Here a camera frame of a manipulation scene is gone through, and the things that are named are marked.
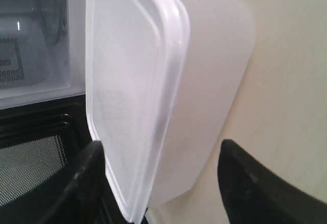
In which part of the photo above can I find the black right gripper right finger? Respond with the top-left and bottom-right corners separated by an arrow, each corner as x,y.
217,139 -> 326,223

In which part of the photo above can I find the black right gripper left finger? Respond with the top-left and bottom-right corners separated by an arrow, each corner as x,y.
37,141 -> 127,223

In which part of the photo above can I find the white microwave door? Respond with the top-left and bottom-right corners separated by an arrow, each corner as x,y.
1,95 -> 148,223

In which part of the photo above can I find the white lidded plastic container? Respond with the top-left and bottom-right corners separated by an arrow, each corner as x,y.
85,0 -> 256,223

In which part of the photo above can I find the white Midea microwave oven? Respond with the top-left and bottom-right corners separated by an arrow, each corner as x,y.
1,0 -> 86,109

